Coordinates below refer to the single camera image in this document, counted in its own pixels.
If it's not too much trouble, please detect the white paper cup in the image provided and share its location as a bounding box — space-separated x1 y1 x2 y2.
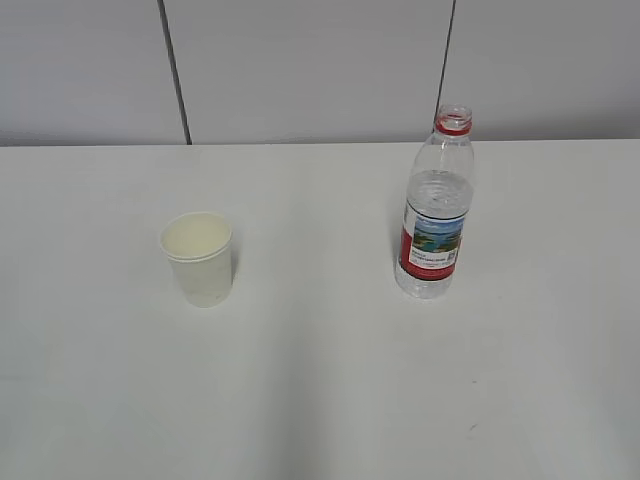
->
160 212 233 308

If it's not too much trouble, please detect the clear plastic water bottle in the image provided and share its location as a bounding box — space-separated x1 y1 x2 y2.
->
394 104 475 299

